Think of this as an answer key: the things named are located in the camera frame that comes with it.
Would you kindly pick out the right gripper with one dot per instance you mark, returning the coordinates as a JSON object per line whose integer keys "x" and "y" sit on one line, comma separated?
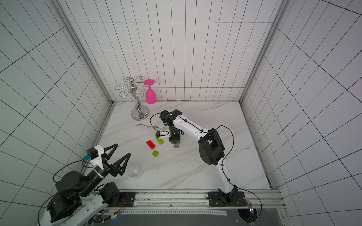
{"x": 175, "y": 134}

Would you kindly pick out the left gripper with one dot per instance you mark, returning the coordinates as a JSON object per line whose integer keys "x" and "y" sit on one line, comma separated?
{"x": 116, "y": 171}

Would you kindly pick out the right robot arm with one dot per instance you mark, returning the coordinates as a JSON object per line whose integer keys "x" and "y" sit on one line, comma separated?
{"x": 211, "y": 149}

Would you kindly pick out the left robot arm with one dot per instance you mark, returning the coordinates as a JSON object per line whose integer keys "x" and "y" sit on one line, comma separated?
{"x": 80, "y": 197}

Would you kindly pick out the long lime lego brick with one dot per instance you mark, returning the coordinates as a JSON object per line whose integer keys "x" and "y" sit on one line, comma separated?
{"x": 160, "y": 141}

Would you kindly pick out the red lego brick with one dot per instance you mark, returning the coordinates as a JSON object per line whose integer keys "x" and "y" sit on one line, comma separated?
{"x": 151, "y": 144}

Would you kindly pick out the lime lego brick centre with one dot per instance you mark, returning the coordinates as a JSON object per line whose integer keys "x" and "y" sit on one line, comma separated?
{"x": 155, "y": 153}

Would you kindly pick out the clear glass cup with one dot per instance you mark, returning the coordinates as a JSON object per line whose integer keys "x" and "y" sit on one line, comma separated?
{"x": 134, "y": 170}

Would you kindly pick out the silver glass holder stand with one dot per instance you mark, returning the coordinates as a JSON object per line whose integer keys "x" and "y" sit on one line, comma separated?
{"x": 139, "y": 112}

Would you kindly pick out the pink plastic wine glass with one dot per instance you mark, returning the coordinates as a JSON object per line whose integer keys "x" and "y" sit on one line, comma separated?
{"x": 150, "y": 94}

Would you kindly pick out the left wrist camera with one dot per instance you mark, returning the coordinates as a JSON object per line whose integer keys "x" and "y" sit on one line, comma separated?
{"x": 94, "y": 157}

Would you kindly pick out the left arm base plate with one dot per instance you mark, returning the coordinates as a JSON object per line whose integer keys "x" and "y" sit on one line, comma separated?
{"x": 124, "y": 199}

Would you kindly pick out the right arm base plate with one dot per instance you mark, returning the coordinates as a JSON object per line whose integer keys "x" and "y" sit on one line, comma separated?
{"x": 217, "y": 199}

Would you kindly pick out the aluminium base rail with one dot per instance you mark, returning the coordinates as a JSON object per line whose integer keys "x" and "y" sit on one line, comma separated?
{"x": 181, "y": 201}

